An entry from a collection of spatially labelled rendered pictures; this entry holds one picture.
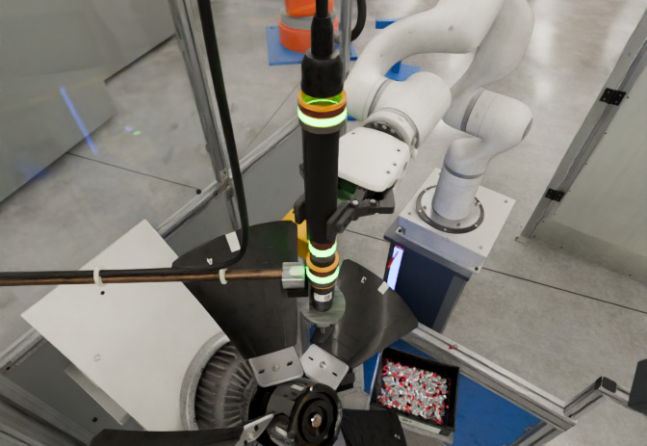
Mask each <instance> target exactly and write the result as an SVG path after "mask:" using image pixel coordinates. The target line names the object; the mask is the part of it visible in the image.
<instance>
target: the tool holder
mask: <svg viewBox="0 0 647 446"><path fill-rule="evenodd" d="M297 266H303V268H304V262H284V263H283V267H282V270H283V273H282V285H283V289H287V297H288V298H297V306H298V312H300V313H301V315H302V317H303V318H304V320H305V321H306V322H308V323H309V324H311V325H312V326H314V327H319V328H326V327H333V325H335V324H336V323H338V322H339V321H340V320H341V319H342V317H343V315H344V313H345V309H346V301H345V297H344V295H343V293H342V292H341V291H340V290H339V289H338V288H337V287H335V290H334V298H333V305H332V307H331V308H330V309H329V310H328V311H326V312H320V311H318V310H316V309H315V308H314V307H313V304H312V298H311V288H310V287H309V281H308V279H307V272H306V268H304V273H302V275H291V274H290V269H291V267H297Z"/></svg>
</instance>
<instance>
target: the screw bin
mask: <svg viewBox="0 0 647 446"><path fill-rule="evenodd" d="M385 358H388V359H390V358H391V359H392V360H394V361H397V362H398V361H399V362H400V363H403V364H406V365H410V366H416V367H417V368H420V369H423V370H427V371H430V372H433V373H436V374H439V375H443V376H446V377H449V383H450V384H451V386H449V387H448V390H449V392H448V398H447V406H448V407H449V408H447V409H446V421H445V426H444V425H441V424H438V423H435V422H432V421H428V420H426V419H423V418H420V417H417V416H414V415H411V414H408V413H404V412H401V411H398V410H395V409H394V411H395V412H396V413H397V414H398V416H399V418H400V421H401V422H403V423H406V424H409V425H412V426H415V427H418V428H421V429H424V430H427V431H430V432H433V433H439V434H442V435H444V436H449V434H450V433H451V432H453V433H455V421H456V408H457V393H458V379H459V369H460V367H458V366H454V365H451V364H448V363H444V362H441V361H437V360H434V359H431V358H427V357H424V356H420V355H417V354H412V353H408V352H405V351H401V350H398V349H394V348H391V347H387V348H385V349H384V350H382V351H381V352H380V356H379V361H378V365H377V369H376V374H375V383H374V387H373V392H372V397H371V400H370V403H369V405H370V410H381V409H392V408H389V407H385V406H382V405H378V404H377V403H376V400H377V395H378V391H379V387H380V382H381V377H382V372H383V367H384V362H385Z"/></svg>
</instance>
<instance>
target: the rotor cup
mask: <svg viewBox="0 0 647 446"><path fill-rule="evenodd" d="M293 384H295V385H298V386H301V387H304V388H303V389H302V390H301V391H300V390H297V389H295V388H293V387H291V386H292V385H293ZM273 410H274V414H273V415H274V417H273V419H272V420H271V422H270V423H269V425H268V426H267V427H266V428H265V429H264V430H263V432H262V433H261V434H260V436H259V437H257V438H256V439H254V440H255V441H256V442H258V443H259V444H261V445H263V446H333V444H334V443H335V441H336V439H337V437H338V435H339V432H340V430H341V426H342V419H343V410H342V404H341V401H340V398H339V396H338V394H337V393H336V391H335V390H334V389H333V388H332V387H330V386H329V385H327V384H325V383H322V382H319V381H316V380H310V379H308V378H306V377H305V376H302V377H301V378H298V379H295V380H288V381H285V382H282V383H278V384H275V385H271V386H267V387H260V385H259V384H258V382H257V380H255V382H254V383H253V384H252V386H251V387H250V389H249V391H248V394H247V397H246V404H245V421H248V420H252V419H255V418H257V417H259V416H262V415H264V414H266V413H268V412H271V411H273ZM315 414H320V415H321V417H322V422H321V424H320V426H319V427H317V428H315V427H313V426H312V418H313V416H314V415H315ZM275 427H278V428H279V429H281V430H283V431H285V432H286V435H287V436H285V435H283V434H282V433H279V432H277V431H276V429H275Z"/></svg>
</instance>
